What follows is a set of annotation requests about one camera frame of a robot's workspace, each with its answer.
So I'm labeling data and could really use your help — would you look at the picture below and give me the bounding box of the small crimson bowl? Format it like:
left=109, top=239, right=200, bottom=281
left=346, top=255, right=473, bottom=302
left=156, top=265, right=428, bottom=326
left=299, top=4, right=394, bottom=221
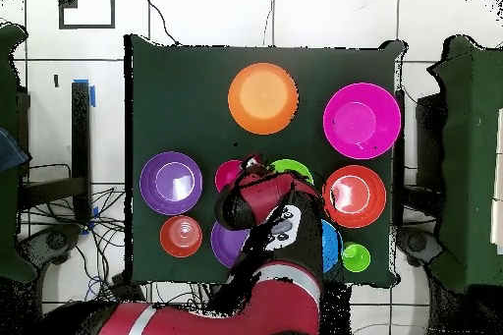
left=214, top=159, right=245, bottom=194

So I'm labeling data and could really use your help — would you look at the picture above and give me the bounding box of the green bowl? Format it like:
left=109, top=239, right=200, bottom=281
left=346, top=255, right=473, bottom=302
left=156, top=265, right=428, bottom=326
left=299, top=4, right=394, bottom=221
left=269, top=158, right=315, bottom=187

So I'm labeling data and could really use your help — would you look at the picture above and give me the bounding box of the purple bowl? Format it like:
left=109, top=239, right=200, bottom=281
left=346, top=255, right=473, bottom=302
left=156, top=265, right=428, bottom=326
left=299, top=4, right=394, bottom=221
left=210, top=219, right=252, bottom=269
left=139, top=150, right=204, bottom=217

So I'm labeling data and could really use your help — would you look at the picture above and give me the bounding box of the dark green tablecloth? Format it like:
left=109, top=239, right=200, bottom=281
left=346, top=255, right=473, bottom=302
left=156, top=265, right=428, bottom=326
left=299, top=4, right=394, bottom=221
left=123, top=33, right=408, bottom=287

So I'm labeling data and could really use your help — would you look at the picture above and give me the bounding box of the small red-orange bowl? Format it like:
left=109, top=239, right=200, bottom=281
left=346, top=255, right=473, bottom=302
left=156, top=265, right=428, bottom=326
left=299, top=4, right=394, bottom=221
left=158, top=214, right=204, bottom=259

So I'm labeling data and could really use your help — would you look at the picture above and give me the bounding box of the blue bowl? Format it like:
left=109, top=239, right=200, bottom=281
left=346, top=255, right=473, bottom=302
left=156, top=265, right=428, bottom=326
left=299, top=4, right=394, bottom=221
left=320, top=218, right=344, bottom=274

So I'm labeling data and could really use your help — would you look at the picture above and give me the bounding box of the pink bowl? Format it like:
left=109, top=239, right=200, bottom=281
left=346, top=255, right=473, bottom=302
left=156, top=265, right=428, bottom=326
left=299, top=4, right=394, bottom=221
left=322, top=82, right=403, bottom=160

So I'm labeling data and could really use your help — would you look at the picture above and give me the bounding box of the large red-orange bowl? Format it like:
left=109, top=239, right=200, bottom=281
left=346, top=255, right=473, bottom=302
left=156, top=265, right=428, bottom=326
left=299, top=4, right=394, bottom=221
left=321, top=164, right=388, bottom=230

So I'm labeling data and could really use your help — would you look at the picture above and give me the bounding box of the green cup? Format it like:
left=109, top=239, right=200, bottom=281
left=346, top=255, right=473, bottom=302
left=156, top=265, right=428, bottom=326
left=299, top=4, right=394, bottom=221
left=340, top=241, right=371, bottom=274

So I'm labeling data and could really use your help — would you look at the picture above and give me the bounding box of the blue tape strip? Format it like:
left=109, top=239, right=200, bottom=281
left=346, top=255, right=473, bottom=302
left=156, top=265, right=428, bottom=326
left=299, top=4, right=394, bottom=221
left=72, top=78, right=97, bottom=108

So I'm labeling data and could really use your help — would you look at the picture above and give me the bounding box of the black bench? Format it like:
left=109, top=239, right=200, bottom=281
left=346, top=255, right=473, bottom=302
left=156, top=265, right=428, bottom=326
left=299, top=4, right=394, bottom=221
left=17, top=81, right=92, bottom=226

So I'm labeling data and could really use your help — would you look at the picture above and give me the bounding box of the black power brick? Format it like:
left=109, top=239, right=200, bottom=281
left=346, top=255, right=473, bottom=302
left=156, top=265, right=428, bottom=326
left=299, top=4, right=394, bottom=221
left=110, top=272, right=147, bottom=303

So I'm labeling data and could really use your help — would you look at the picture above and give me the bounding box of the green cloth side table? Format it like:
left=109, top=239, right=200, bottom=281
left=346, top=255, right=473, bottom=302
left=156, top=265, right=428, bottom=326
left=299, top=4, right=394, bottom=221
left=427, top=34, right=503, bottom=293
left=0, top=22, right=38, bottom=285

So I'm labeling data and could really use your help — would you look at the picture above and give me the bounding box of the white box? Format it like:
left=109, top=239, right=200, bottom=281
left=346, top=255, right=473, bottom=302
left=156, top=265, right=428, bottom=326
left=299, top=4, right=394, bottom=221
left=489, top=106, right=503, bottom=255

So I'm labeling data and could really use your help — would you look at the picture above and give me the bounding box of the tangle of cables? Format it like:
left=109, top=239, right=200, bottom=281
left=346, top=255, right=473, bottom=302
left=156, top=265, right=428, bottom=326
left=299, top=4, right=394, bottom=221
left=17, top=163, right=209, bottom=308

